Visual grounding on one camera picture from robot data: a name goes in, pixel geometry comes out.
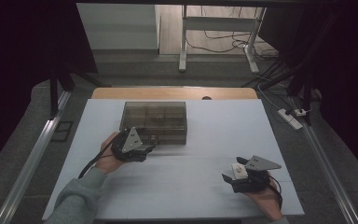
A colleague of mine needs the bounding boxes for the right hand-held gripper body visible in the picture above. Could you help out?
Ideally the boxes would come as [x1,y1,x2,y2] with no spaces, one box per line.
[230,155,282,194]

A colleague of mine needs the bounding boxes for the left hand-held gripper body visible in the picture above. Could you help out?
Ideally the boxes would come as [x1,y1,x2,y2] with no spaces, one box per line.
[110,126,154,163]

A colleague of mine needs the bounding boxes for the small white jewellery box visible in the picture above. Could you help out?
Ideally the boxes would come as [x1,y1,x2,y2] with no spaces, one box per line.
[231,162,249,180]

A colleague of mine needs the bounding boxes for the smoky transparent drawer box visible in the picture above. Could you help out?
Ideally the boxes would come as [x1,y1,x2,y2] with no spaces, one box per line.
[118,101,188,147]

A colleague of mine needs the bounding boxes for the person's left hand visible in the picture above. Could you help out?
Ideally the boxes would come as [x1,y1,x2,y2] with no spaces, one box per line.
[94,131,126,175]

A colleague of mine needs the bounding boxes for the person's right hand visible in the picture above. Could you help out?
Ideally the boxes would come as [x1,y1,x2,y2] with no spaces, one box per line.
[243,183,284,222]

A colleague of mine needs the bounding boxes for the white foam board mat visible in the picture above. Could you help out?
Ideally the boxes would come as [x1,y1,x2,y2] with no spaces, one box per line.
[42,98,306,221]

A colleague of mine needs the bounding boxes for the white power strip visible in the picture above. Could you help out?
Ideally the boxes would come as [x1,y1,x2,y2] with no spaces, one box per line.
[277,107,304,131]

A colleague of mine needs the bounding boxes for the black metal stand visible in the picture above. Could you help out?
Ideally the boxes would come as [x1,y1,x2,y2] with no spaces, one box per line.
[241,59,315,127]
[48,62,113,119]

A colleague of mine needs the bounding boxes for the black curtain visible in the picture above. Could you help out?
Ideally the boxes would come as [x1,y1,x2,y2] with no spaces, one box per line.
[257,0,358,185]
[0,0,99,175]

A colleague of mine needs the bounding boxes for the right hand-held gripper black cable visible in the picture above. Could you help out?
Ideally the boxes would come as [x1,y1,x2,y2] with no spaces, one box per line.
[268,175,284,210]

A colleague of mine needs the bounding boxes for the hand-held gripper black cable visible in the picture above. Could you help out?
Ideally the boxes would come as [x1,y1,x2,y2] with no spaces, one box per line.
[77,145,115,179]
[268,175,284,210]

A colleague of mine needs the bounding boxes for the left hand-held gripper black cable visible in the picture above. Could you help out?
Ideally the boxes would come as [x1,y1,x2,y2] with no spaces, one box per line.
[77,145,115,179]

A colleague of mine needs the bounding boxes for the white power cable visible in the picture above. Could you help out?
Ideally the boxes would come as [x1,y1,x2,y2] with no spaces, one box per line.
[256,83,282,112]

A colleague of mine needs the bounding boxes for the aluminium floor rail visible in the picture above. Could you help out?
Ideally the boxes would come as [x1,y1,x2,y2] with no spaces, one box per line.
[287,96,358,224]
[0,91,73,224]

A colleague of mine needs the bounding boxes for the black floor cables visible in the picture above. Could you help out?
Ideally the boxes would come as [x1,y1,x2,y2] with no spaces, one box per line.
[186,6,279,62]

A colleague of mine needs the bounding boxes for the white metal desk frame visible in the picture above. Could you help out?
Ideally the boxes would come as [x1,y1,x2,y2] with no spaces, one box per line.
[178,4,268,75]

